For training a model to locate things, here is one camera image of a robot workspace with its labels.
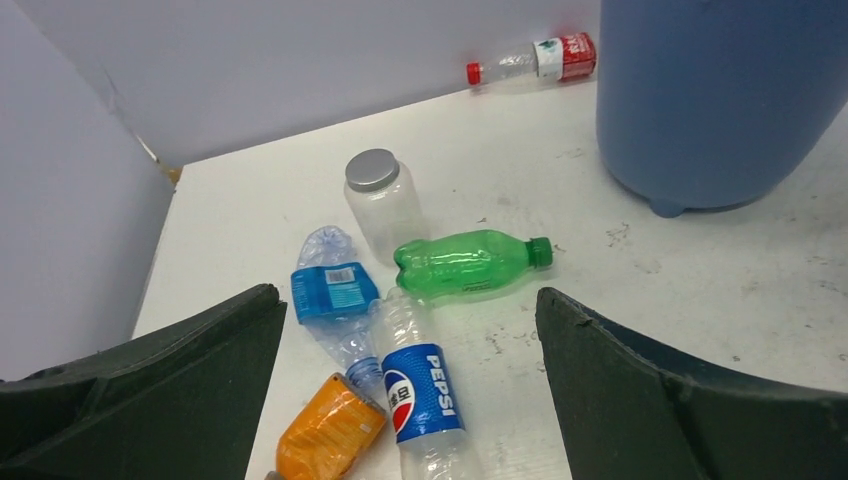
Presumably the red cap bottle by wall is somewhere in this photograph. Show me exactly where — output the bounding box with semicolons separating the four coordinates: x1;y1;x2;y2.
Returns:
466;32;598;87

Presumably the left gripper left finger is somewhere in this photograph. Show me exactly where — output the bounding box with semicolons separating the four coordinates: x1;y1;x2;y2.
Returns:
1;284;287;479

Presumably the crushed blue label bottle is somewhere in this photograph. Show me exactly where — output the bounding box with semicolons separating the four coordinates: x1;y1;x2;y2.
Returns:
290;225;382;393

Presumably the pepsi bottle blue cap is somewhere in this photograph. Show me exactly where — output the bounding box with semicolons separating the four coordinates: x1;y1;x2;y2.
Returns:
369;287;484;479

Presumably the clear jar silver lid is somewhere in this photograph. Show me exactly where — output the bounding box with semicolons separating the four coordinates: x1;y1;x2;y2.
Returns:
344;148;430;266

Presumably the small orange bottle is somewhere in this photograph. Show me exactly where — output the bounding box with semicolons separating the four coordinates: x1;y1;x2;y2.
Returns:
275;373;387;479

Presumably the blue plastic bin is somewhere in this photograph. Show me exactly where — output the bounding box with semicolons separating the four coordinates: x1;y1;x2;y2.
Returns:
596;0;847;218

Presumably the green plastic bottle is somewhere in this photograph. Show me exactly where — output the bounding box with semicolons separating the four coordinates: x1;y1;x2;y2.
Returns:
393;229;554;301

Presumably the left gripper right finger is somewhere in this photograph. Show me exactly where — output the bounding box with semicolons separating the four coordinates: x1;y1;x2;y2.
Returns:
535;287;847;479

